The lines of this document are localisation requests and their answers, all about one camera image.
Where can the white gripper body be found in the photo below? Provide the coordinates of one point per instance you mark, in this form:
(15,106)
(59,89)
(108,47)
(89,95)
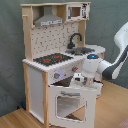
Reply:
(79,81)

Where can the white oven door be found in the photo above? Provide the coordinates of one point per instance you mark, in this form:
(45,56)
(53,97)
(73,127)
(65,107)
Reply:
(66,100)

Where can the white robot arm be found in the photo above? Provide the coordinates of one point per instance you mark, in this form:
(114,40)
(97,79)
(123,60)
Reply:
(94,64)

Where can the wooden toy kitchen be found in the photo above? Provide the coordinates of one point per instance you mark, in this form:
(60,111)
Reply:
(46,40)

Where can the right oven knob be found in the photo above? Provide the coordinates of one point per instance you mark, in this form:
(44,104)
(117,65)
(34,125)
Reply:
(74,69)

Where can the oven knob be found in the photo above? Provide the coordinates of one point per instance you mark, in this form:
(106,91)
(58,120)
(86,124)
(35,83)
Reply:
(74,69)
(56,75)

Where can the left oven knob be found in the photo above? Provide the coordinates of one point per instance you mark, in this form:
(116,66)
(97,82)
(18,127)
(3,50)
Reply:
(56,75)

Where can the grey toy sink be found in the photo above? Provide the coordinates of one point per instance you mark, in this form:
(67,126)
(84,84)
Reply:
(79,51)

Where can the black toy faucet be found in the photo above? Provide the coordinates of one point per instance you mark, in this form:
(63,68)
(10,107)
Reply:
(74,40)

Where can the black toy stovetop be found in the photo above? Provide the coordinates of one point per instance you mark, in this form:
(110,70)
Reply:
(52,59)

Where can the white toy microwave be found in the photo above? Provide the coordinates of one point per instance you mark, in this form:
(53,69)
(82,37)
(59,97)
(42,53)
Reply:
(78,11)

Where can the grey range hood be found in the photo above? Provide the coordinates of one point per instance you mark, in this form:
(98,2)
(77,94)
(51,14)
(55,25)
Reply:
(48,18)

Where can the grey backdrop curtain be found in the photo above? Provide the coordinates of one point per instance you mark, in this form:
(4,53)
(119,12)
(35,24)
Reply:
(106,18)

